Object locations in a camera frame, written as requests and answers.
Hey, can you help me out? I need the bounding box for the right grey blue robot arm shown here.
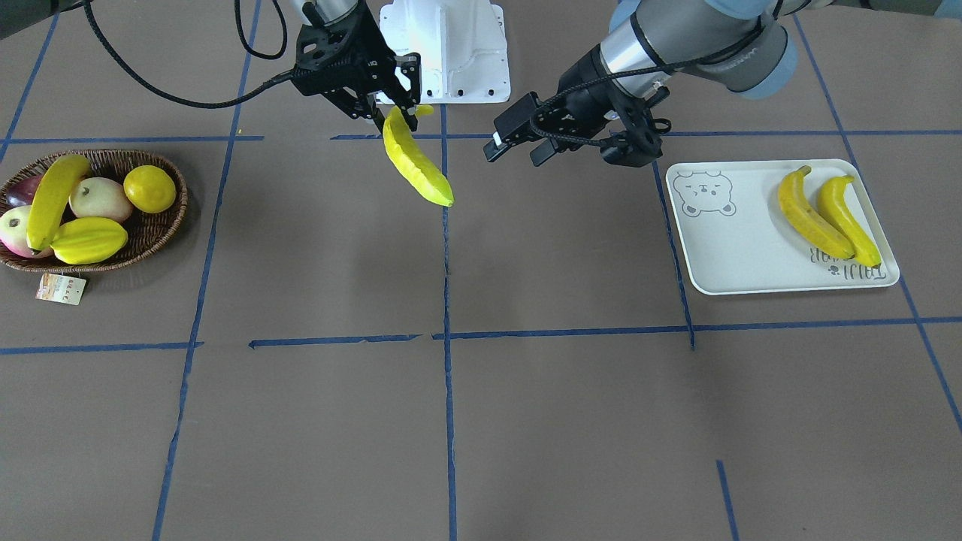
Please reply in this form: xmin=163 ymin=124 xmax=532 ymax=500
xmin=292 ymin=1 xmax=422 ymax=131

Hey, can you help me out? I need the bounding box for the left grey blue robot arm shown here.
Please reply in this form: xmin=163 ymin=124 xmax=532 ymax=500
xmin=483 ymin=1 xmax=827 ymax=168

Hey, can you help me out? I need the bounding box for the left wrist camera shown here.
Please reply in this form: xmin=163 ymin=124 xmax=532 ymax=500
xmin=494 ymin=92 xmax=543 ymax=141

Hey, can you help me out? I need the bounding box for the red pink apple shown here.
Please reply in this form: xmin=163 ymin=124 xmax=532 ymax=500
xmin=1 ymin=205 xmax=53 ymax=259

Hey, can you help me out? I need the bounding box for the pale apple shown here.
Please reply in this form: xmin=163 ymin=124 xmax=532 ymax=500
xmin=68 ymin=176 xmax=134 ymax=225

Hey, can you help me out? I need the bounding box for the yellow starfruit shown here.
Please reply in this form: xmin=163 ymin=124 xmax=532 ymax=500
xmin=51 ymin=216 xmax=129 ymax=266

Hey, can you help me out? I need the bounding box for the dark purple fruit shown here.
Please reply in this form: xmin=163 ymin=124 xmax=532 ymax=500
xmin=5 ymin=175 xmax=44 ymax=208

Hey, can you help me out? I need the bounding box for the white camera pole base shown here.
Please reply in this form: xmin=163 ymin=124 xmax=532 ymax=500
xmin=377 ymin=1 xmax=511 ymax=104

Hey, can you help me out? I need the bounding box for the brown wicker basket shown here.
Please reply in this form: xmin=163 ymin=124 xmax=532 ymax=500
xmin=1 ymin=150 xmax=189 ymax=274

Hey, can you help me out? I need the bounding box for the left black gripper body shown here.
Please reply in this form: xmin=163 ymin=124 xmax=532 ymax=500
xmin=531 ymin=46 xmax=671 ymax=168

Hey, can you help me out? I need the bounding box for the yellow banana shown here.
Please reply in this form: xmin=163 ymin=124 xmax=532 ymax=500
xmin=382 ymin=106 xmax=455 ymax=207
xmin=815 ymin=176 xmax=882 ymax=268
xmin=776 ymin=165 xmax=855 ymax=259
xmin=26 ymin=154 xmax=92 ymax=254

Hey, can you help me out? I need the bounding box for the paper basket tag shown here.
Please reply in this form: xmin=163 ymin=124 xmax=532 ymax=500
xmin=35 ymin=273 xmax=87 ymax=306

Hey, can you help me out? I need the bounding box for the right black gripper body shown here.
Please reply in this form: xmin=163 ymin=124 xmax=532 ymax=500
xmin=292 ymin=1 xmax=402 ymax=120

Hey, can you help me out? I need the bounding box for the white bear tray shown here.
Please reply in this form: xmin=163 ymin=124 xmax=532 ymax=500
xmin=664 ymin=159 xmax=900 ymax=295

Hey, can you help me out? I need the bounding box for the yellow lemon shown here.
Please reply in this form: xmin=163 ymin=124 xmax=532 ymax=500
xmin=123 ymin=165 xmax=177 ymax=213

